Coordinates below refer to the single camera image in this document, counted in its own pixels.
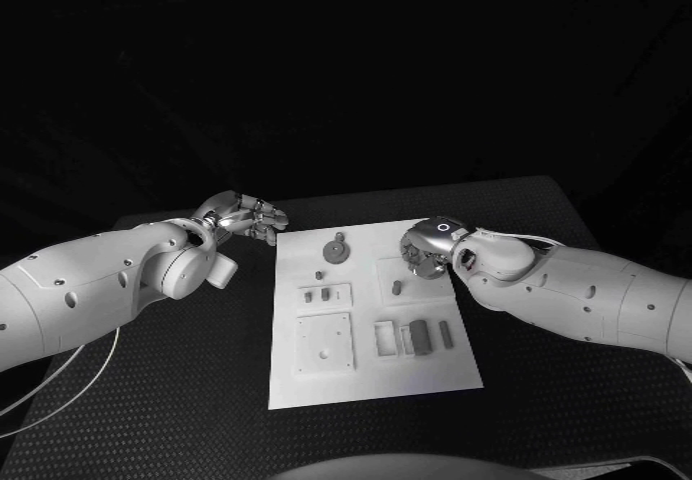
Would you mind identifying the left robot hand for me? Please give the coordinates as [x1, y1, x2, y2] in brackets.
[190, 190, 291, 248]

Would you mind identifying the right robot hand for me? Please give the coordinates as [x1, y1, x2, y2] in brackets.
[398, 216, 479, 281]

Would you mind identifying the white task board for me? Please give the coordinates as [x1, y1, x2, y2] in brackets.
[267, 217, 486, 411]

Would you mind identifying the round gear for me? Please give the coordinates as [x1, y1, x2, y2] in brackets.
[322, 240, 353, 266]

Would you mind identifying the thick long cylinder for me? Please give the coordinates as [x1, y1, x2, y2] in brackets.
[408, 319, 435, 357]

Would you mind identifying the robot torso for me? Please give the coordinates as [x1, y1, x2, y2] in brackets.
[267, 452, 542, 480]

